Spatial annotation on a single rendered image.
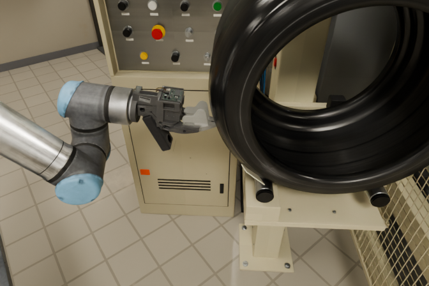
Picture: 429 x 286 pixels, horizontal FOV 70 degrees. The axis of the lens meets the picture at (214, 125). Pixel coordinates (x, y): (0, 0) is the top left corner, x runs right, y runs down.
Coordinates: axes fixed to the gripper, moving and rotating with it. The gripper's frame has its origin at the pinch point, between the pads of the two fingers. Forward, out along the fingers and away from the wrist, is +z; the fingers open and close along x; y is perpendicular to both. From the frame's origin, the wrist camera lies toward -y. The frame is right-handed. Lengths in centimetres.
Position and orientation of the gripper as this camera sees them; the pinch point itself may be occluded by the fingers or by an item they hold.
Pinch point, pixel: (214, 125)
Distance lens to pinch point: 76.2
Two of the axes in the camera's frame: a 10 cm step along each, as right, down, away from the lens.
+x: 0.5, -5.9, 8.1
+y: 1.3, -8.0, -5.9
